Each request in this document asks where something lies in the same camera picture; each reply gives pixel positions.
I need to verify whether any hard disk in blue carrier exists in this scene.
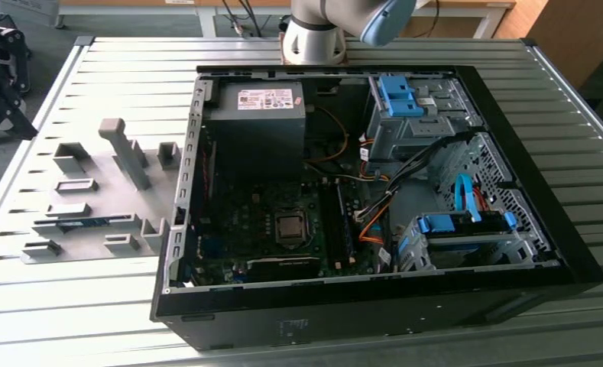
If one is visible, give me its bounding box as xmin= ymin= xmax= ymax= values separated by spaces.
xmin=415 ymin=212 xmax=518 ymax=235

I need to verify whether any grey power supply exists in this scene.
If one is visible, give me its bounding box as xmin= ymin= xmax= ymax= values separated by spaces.
xmin=205 ymin=80 xmax=308 ymax=183

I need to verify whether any white framed wooden desk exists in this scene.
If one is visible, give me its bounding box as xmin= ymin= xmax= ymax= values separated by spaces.
xmin=55 ymin=0 xmax=518 ymax=39

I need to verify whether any black PC case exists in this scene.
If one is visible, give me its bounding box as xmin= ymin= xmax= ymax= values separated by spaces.
xmin=149 ymin=63 xmax=603 ymax=351

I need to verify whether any blue wire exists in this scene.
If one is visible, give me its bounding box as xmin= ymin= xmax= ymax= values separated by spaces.
xmin=452 ymin=173 xmax=484 ymax=223

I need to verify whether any grey parts rack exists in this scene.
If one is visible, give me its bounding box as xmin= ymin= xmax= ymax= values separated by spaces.
xmin=19 ymin=117 xmax=184 ymax=265

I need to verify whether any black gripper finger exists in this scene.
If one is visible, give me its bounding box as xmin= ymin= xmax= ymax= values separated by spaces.
xmin=0 ymin=28 xmax=40 ymax=139

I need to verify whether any blue plastic drive latch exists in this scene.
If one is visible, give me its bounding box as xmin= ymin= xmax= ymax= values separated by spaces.
xmin=375 ymin=75 xmax=427 ymax=118

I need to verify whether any silver disk bay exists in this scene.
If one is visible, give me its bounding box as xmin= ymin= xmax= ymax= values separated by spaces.
xmin=396 ymin=213 xmax=555 ymax=271

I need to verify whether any silver CPU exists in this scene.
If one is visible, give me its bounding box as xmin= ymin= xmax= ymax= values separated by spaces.
xmin=277 ymin=214 xmax=305 ymax=240

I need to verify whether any CPU socket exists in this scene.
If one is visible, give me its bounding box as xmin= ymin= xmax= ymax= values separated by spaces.
xmin=271 ymin=206 xmax=313 ymax=250

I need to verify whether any thin yellow wire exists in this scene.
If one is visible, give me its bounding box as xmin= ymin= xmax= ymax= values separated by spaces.
xmin=304 ymin=106 xmax=352 ymax=164

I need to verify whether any black wire bundle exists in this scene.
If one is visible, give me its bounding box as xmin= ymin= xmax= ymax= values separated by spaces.
xmin=380 ymin=132 xmax=475 ymax=202

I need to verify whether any brown wooden cabinet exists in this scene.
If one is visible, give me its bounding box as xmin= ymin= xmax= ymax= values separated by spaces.
xmin=494 ymin=0 xmax=603 ymax=89

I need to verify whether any orange flat wire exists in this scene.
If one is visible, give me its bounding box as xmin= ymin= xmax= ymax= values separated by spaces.
xmin=356 ymin=216 xmax=388 ymax=245

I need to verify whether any black RAM slot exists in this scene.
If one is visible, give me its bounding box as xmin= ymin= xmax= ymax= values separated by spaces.
xmin=319 ymin=177 xmax=344 ymax=269

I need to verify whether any blue RAM stick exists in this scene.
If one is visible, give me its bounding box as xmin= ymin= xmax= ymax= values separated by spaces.
xmin=32 ymin=215 xmax=135 ymax=227

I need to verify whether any green motherboard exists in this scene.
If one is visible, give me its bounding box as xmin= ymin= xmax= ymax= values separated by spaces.
xmin=193 ymin=179 xmax=387 ymax=286

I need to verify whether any black graphics card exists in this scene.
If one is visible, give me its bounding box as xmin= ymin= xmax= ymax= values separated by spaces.
xmin=244 ymin=255 xmax=323 ymax=283

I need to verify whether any silver drive cage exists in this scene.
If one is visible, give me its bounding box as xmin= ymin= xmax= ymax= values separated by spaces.
xmin=365 ymin=74 xmax=486 ymax=164

